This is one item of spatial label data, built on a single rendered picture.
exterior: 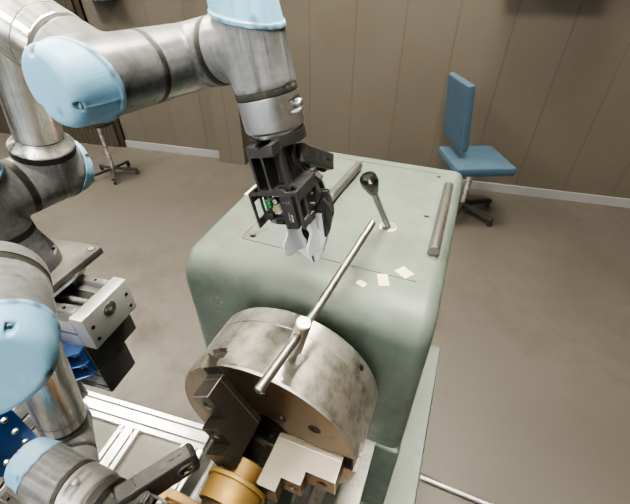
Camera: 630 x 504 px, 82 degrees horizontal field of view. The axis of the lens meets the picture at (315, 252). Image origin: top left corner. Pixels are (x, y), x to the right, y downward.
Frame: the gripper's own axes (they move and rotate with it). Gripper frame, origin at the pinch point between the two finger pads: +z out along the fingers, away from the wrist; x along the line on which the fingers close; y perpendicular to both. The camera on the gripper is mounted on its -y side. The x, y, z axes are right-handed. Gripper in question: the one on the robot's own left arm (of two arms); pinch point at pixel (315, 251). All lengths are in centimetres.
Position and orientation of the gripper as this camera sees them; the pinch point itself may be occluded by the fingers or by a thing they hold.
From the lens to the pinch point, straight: 58.0
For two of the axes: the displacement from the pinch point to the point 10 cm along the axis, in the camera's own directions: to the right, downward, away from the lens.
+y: -3.8, 5.6, -7.3
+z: 2.0, 8.2, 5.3
